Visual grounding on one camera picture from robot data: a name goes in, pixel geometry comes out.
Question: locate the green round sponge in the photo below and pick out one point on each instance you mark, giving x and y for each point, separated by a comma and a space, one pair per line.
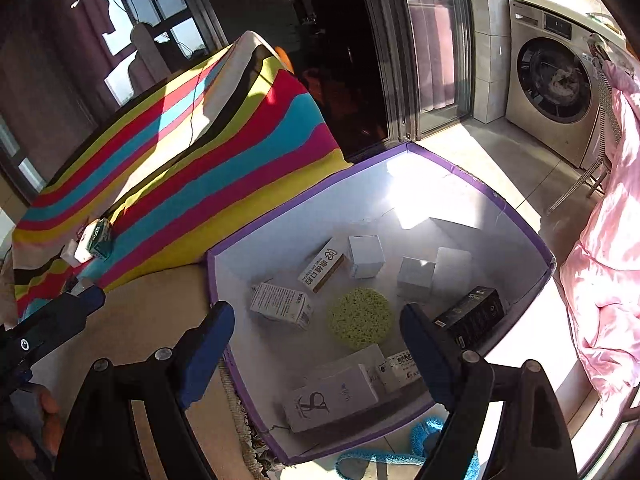
360, 317

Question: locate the black box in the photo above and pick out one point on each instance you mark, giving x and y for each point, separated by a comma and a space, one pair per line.
472, 315

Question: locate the patterned rug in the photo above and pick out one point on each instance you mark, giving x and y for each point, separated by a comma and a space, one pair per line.
245, 425

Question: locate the pink quilt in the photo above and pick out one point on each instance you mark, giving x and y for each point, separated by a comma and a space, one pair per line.
610, 260

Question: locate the white cube box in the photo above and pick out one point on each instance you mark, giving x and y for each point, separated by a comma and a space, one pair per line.
415, 280

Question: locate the person's left hand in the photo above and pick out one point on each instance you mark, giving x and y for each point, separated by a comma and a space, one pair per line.
40, 425

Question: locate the plain white box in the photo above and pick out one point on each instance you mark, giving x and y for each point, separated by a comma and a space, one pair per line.
452, 270

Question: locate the white box with curly logo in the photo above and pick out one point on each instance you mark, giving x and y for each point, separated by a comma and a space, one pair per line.
330, 400

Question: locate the large white box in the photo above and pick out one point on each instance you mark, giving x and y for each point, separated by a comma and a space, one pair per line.
452, 232

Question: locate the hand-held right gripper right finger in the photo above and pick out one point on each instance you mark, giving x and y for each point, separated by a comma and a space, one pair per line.
425, 355

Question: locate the white box with fox logo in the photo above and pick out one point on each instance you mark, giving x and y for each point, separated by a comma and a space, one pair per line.
366, 255

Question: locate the white dental box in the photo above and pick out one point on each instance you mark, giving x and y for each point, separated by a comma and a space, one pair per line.
322, 267

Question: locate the sliding glass door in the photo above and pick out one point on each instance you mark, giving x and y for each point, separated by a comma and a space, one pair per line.
430, 45

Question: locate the white and orange box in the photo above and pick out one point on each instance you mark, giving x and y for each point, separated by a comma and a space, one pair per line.
397, 370

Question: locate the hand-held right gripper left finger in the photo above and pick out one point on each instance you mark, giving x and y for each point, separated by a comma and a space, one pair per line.
205, 355

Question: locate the silver washing machine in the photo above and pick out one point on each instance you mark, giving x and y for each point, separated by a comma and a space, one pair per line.
555, 80

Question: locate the white medicine box red print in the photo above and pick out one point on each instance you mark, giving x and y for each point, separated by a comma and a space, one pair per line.
280, 305

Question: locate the teal green box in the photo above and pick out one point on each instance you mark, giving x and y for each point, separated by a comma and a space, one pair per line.
97, 240

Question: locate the white drying rack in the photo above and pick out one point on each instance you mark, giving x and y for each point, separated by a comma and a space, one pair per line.
575, 187

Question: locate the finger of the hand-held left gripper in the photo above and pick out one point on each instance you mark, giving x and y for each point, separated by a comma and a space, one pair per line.
85, 305

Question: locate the rainbow striped blanket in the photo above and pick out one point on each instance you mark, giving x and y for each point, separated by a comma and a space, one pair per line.
225, 160

